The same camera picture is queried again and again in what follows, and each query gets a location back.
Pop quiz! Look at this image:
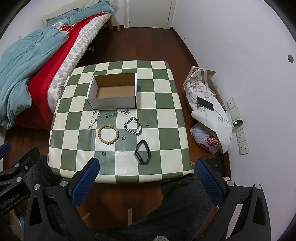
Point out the black fitness band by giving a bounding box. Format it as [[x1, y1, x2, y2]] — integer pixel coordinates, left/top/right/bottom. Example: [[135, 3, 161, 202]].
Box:
[[134, 140, 152, 165]]

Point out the silver pendant necklace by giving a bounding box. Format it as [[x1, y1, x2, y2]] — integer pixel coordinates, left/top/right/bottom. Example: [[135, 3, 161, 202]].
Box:
[[104, 108, 131, 119]]

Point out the wooden bead bracelet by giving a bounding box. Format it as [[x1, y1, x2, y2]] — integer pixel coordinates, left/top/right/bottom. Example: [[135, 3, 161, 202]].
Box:
[[96, 123, 120, 146]]

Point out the black smartphone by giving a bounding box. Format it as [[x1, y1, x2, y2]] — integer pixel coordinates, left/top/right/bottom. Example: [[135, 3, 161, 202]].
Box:
[[196, 97, 214, 111]]

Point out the green white checkered tablecloth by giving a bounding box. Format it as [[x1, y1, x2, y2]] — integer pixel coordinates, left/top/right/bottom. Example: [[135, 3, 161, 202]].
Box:
[[48, 60, 193, 183]]

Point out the red bed sheet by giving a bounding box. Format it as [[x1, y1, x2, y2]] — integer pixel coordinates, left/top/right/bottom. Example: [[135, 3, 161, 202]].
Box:
[[14, 13, 106, 130]]

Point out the black charger plug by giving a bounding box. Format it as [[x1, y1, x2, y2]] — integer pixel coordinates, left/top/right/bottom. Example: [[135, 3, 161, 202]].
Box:
[[233, 120, 243, 127]]

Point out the white charging cable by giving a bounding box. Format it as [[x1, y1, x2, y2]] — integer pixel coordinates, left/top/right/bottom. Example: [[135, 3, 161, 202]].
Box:
[[197, 101, 235, 125]]

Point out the white patterned tote bag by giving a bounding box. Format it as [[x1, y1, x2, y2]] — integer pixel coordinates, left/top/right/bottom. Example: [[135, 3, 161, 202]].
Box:
[[183, 66, 233, 154]]

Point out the thick silver chain bracelet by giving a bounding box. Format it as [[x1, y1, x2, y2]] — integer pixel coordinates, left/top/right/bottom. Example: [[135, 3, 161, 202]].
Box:
[[123, 116, 142, 136]]

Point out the small orange bottle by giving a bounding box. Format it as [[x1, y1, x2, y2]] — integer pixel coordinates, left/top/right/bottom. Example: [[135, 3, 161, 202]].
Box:
[[116, 21, 121, 32]]

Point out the checkered grey white mattress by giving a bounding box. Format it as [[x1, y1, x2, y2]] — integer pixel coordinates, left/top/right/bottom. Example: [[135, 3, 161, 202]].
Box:
[[47, 14, 111, 113]]

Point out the thin silver chain bracelet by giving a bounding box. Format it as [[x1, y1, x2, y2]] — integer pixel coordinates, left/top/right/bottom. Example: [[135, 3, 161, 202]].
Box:
[[87, 110, 101, 130]]

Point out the teal blanket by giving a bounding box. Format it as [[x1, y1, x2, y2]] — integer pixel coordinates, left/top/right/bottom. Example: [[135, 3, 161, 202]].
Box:
[[1, 27, 68, 129]]

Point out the teal pillow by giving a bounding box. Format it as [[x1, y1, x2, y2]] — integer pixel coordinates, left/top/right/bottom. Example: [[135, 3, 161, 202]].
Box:
[[42, 1, 115, 27]]

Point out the open cardboard box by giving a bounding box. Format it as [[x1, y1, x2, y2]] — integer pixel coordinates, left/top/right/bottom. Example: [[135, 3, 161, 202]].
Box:
[[86, 73, 137, 110]]

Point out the white door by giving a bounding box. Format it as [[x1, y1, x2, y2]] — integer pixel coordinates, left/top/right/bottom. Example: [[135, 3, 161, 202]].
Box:
[[124, 0, 177, 29]]

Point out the white red plastic bag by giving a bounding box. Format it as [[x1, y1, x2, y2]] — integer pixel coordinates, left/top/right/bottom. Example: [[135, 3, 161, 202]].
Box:
[[190, 123, 220, 154]]

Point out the white wall socket strip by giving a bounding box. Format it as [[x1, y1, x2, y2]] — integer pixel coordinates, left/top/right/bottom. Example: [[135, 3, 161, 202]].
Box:
[[226, 97, 249, 155]]

